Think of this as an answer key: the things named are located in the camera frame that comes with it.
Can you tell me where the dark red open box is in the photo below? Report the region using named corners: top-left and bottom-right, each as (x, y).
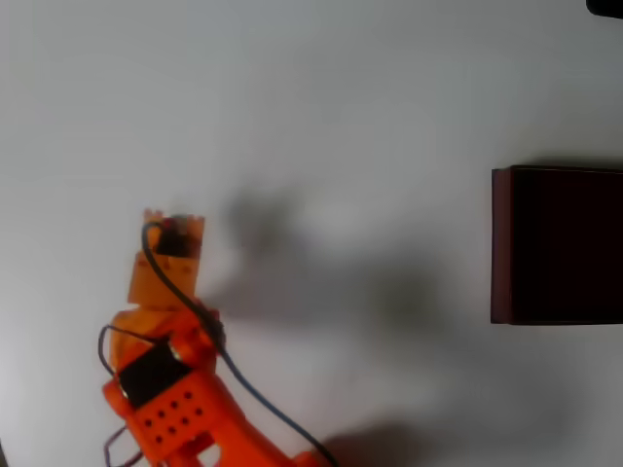
top-left (490, 163), bottom-right (623, 326)

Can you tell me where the black object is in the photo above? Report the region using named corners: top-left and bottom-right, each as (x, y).
top-left (586, 0), bottom-right (623, 19)

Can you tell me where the thin purple motor wire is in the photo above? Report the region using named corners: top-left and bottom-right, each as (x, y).
top-left (98, 324), bottom-right (145, 467)

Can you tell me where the thick black cable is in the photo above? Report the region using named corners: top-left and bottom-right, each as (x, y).
top-left (140, 221), bottom-right (340, 467)

